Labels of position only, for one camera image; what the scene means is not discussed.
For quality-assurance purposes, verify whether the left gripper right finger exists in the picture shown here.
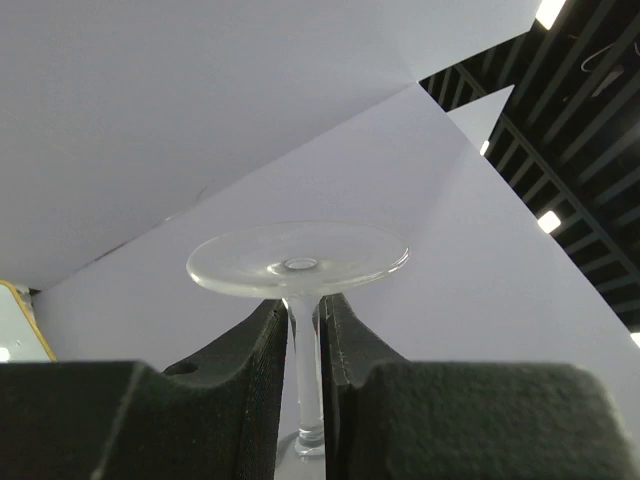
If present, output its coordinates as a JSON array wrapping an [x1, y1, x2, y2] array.
[[319, 294, 639, 479]]

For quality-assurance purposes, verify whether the clear wine glass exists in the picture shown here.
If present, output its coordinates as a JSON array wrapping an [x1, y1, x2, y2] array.
[[186, 221, 410, 459]]

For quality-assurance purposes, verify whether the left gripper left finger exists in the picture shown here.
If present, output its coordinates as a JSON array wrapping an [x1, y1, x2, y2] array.
[[1, 300, 288, 479]]

